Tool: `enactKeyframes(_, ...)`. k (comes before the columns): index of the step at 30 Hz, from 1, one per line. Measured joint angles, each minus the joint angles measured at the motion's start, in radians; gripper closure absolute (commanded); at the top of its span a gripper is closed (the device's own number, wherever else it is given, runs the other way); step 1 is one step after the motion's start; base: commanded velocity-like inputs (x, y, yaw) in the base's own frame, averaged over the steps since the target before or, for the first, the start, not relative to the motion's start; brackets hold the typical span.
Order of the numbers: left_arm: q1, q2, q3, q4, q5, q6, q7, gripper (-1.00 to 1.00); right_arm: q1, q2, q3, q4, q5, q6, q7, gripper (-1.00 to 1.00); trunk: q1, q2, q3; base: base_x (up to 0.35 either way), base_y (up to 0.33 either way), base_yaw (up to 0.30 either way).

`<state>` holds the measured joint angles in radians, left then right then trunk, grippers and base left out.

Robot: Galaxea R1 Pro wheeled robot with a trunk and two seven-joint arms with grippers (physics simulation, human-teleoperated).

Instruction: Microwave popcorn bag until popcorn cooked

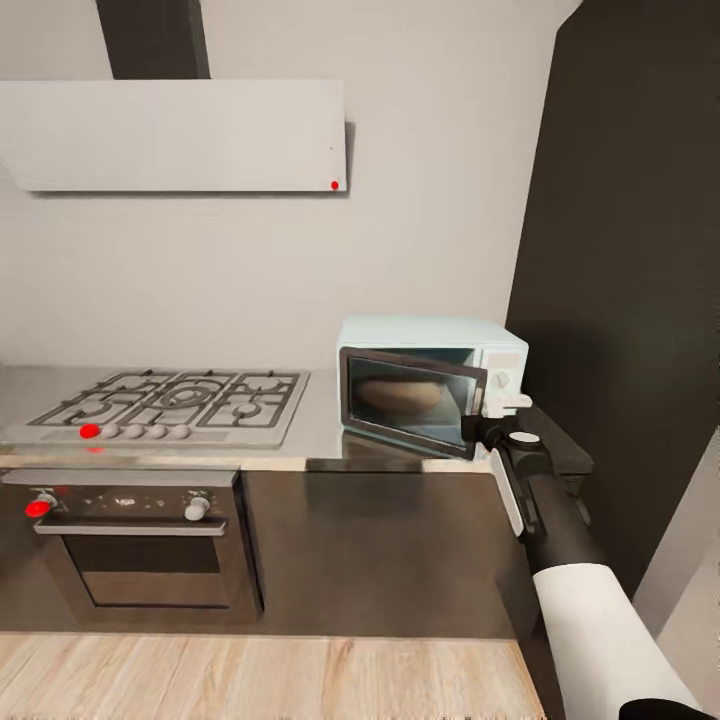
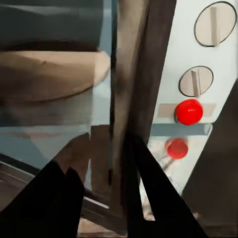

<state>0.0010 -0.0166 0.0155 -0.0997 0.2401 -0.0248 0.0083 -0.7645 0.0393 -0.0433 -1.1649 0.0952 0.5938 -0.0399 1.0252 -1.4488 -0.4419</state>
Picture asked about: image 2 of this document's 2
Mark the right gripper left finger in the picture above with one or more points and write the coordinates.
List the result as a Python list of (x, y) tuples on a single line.
[(50, 205)]

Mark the microwave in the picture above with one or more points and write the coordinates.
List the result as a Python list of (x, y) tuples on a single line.
[(107, 67)]

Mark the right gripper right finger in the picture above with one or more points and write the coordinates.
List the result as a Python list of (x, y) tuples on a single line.
[(173, 219)]

